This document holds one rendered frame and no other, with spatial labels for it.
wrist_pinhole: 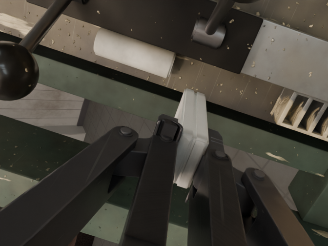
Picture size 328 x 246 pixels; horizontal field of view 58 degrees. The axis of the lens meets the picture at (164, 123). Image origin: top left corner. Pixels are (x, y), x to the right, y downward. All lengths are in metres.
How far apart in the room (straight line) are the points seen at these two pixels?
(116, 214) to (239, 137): 0.19
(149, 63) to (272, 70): 0.12
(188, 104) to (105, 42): 0.15
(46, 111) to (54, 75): 3.56
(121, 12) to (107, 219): 0.24
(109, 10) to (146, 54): 0.05
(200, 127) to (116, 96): 0.26
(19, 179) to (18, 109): 3.51
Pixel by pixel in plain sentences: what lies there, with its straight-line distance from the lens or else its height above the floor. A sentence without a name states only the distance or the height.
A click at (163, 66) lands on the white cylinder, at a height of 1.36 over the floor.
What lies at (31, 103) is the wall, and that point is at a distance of 3.87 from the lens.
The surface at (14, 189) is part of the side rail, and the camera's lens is 0.40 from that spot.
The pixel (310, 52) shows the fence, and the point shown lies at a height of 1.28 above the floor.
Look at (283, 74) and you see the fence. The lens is 0.30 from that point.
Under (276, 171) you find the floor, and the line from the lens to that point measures 1.85.
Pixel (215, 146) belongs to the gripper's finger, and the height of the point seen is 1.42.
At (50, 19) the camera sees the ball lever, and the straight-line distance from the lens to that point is 0.25.
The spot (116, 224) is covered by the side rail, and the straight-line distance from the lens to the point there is 0.38.
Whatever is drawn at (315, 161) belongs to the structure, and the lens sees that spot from 0.46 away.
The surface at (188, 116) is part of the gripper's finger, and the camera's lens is 0.16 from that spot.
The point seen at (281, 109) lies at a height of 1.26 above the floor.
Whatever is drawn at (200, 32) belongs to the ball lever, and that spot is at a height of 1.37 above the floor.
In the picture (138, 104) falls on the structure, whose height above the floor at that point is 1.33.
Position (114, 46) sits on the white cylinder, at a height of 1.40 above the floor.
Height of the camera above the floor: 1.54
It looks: 37 degrees down
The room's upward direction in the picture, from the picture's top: 91 degrees counter-clockwise
